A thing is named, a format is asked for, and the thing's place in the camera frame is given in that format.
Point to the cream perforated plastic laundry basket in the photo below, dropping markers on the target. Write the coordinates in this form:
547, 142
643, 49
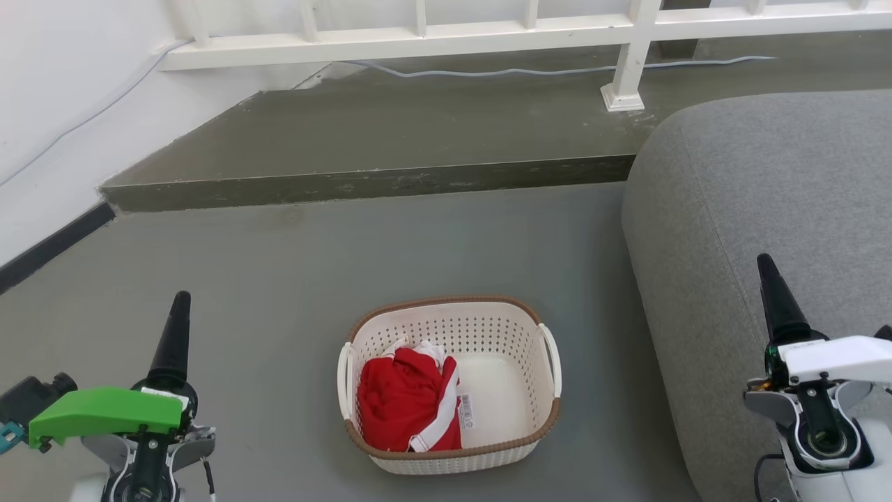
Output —
502, 387

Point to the white barcode label sticker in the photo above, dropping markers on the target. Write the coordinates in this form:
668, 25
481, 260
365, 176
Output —
465, 411

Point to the grey fabric sofa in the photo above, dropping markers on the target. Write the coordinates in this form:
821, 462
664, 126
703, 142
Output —
766, 188

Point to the white metal railing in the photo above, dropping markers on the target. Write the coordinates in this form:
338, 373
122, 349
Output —
418, 42

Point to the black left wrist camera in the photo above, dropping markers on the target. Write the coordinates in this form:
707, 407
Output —
35, 399

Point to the black baseboard strip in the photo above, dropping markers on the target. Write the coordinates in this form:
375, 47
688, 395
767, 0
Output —
49, 247

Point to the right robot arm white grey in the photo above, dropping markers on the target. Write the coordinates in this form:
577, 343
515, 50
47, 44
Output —
871, 481

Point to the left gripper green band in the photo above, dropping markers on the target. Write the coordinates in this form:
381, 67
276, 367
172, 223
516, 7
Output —
104, 413

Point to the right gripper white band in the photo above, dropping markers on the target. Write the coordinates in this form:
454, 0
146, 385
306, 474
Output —
829, 355

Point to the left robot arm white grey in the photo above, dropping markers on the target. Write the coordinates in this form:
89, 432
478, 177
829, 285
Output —
87, 489

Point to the red and white garment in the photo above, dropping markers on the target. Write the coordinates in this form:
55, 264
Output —
401, 401

